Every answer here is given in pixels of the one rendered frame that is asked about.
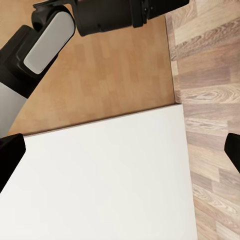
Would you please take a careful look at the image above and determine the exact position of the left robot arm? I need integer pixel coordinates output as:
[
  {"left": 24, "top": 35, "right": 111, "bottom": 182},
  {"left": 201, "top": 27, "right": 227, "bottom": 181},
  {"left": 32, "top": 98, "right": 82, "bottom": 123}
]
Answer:
[{"left": 0, "top": 0, "right": 190, "bottom": 139}]

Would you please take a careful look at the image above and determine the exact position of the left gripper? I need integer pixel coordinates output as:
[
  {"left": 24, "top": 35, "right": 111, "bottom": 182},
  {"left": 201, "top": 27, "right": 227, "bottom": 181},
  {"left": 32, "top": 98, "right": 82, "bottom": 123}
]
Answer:
[{"left": 93, "top": 0, "right": 190, "bottom": 33}]

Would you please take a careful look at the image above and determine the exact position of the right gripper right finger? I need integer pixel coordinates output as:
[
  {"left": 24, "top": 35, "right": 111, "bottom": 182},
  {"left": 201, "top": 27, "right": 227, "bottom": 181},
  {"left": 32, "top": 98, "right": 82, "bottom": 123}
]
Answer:
[{"left": 224, "top": 133, "right": 240, "bottom": 173}]

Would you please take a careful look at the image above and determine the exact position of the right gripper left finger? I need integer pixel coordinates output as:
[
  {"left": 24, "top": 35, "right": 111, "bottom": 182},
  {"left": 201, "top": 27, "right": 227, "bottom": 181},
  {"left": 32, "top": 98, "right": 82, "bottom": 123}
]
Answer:
[{"left": 0, "top": 133, "right": 26, "bottom": 193}]

